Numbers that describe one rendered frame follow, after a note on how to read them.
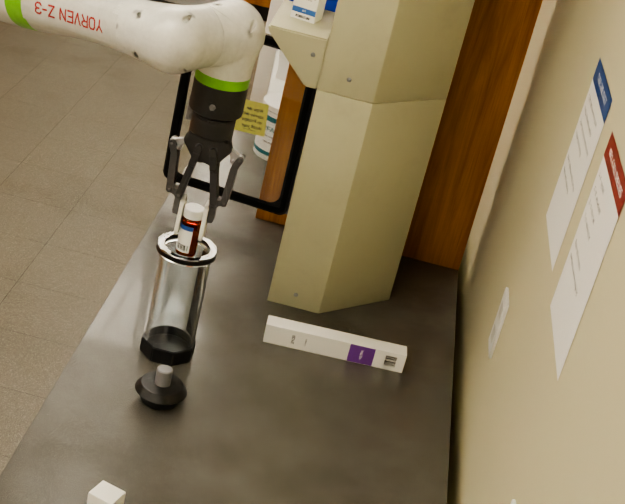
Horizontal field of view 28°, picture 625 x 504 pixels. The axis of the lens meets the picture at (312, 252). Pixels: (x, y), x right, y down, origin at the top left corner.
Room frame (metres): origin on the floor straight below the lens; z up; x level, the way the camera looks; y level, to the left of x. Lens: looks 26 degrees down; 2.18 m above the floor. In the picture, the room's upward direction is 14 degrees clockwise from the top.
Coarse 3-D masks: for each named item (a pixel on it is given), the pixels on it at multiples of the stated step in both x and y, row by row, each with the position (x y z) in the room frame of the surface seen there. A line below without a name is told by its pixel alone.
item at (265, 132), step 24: (264, 48) 2.57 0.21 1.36; (192, 72) 2.59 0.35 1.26; (264, 72) 2.56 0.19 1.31; (288, 72) 2.56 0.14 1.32; (264, 96) 2.56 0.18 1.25; (288, 96) 2.55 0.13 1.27; (240, 120) 2.57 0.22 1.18; (264, 120) 2.56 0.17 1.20; (288, 120) 2.55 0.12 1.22; (240, 144) 2.57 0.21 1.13; (264, 144) 2.56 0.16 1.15; (288, 144) 2.55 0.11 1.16; (240, 168) 2.56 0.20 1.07; (264, 168) 2.56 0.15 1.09; (240, 192) 2.56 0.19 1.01; (264, 192) 2.55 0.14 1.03
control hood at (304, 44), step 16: (288, 0) 2.43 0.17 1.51; (288, 16) 2.32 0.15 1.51; (272, 32) 2.24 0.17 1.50; (288, 32) 2.24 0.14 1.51; (304, 32) 2.25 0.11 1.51; (320, 32) 2.27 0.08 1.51; (288, 48) 2.24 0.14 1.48; (304, 48) 2.24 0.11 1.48; (320, 48) 2.24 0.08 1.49; (304, 64) 2.24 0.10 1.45; (320, 64) 2.24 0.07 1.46; (304, 80) 2.24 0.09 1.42
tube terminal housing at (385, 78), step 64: (384, 0) 2.24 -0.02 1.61; (448, 0) 2.32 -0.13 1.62; (384, 64) 2.24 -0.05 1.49; (448, 64) 2.36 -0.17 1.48; (320, 128) 2.24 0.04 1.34; (384, 128) 2.27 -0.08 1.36; (320, 192) 2.24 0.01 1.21; (384, 192) 2.30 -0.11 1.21; (320, 256) 2.24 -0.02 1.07; (384, 256) 2.34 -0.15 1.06
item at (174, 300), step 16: (160, 240) 1.95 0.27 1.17; (176, 240) 1.99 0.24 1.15; (208, 240) 1.99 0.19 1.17; (160, 256) 1.94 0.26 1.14; (176, 256) 1.91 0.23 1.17; (208, 256) 1.93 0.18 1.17; (160, 272) 1.93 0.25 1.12; (176, 272) 1.91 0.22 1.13; (192, 272) 1.92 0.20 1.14; (160, 288) 1.92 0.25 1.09; (176, 288) 1.91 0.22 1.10; (192, 288) 1.92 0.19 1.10; (160, 304) 1.92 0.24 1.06; (176, 304) 1.91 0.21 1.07; (192, 304) 1.92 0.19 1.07; (160, 320) 1.91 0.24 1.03; (176, 320) 1.91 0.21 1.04; (192, 320) 1.93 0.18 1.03; (160, 336) 1.91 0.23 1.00; (176, 336) 1.91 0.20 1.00; (192, 336) 1.94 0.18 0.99
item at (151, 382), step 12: (156, 372) 1.79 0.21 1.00; (168, 372) 1.79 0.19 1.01; (144, 384) 1.78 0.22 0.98; (156, 384) 1.79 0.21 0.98; (168, 384) 1.79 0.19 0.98; (180, 384) 1.81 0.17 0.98; (144, 396) 1.76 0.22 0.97; (156, 396) 1.76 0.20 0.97; (168, 396) 1.76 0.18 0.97; (180, 396) 1.78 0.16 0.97; (156, 408) 1.76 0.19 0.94; (168, 408) 1.77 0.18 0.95
